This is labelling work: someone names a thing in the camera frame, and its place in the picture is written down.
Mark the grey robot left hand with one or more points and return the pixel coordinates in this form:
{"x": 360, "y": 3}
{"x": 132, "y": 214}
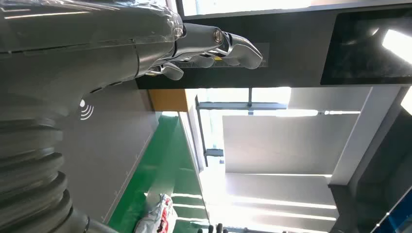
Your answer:
{"x": 80, "y": 48}

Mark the white courier bag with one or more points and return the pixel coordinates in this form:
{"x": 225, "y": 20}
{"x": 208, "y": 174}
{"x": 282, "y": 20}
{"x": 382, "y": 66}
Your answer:
{"x": 154, "y": 218}

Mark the black inbound scanner machine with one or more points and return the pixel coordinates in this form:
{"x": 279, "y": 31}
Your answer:
{"x": 296, "y": 64}

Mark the brown cardboard box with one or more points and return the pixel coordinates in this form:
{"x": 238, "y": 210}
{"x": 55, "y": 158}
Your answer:
{"x": 167, "y": 100}

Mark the green conveyor belt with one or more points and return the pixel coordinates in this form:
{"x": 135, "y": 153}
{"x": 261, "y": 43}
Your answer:
{"x": 161, "y": 154}

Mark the blue panel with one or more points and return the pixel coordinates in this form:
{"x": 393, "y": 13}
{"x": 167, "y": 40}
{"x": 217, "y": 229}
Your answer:
{"x": 397, "y": 215}

